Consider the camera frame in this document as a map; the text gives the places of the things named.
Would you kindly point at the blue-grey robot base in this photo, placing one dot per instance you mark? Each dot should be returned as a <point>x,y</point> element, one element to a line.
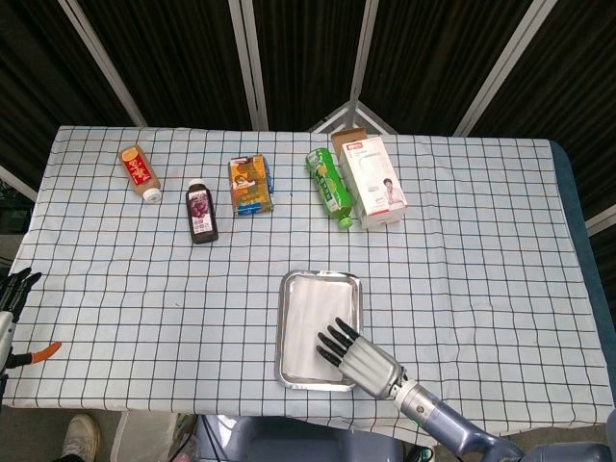
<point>298,443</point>

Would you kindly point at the orange and blue snack package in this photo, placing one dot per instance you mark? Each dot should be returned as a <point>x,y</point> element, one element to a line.
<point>250,185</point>

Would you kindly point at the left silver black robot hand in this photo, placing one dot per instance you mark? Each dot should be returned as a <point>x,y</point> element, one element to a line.
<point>5,327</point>

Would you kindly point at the dark grape juice bottle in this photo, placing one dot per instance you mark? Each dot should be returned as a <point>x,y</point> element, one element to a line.
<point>201,214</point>

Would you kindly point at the checked light blue tablecloth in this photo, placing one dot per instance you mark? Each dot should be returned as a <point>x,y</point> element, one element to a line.
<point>144,298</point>

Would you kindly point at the black folding screen white frames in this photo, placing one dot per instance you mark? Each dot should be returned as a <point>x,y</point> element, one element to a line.
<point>183,58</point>

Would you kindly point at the white shoe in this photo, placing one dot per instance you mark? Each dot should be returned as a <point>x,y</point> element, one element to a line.
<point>82,435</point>

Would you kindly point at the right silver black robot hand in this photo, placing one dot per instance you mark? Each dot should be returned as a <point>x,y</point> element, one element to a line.
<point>370,368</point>

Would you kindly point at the metal tray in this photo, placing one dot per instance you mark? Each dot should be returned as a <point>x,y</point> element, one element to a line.
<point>284,380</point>

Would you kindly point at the white paper towel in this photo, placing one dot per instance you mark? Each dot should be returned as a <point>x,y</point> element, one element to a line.
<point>313,317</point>

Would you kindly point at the white cardboard product box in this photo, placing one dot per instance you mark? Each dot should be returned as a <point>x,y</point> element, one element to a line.
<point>373,178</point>

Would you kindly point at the tan bottle with red label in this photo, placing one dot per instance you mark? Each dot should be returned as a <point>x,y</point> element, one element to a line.
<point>137,171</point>

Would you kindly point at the white metal screen foot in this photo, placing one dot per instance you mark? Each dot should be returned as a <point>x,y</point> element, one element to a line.
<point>356,115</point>

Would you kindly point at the green plastic drink bottle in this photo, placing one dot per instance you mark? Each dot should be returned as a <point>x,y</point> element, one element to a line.
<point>329,185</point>

